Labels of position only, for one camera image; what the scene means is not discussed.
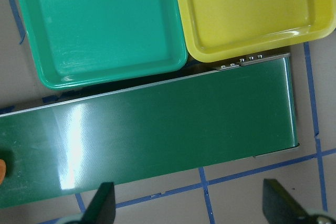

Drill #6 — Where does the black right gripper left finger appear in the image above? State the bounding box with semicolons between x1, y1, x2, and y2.
80;182;116;223

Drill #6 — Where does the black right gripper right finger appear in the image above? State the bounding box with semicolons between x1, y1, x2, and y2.
262;179;309;223

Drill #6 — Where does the green conveyor belt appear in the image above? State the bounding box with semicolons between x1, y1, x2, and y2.
1;54;298;208

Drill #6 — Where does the plain orange cylinder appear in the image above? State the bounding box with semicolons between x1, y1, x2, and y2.
0;159;6;184

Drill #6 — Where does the green plastic tray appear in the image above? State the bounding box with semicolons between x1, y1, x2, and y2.
18;0;187;90

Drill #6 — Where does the yellow plastic tray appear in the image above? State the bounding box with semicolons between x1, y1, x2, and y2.
178;0;335;62

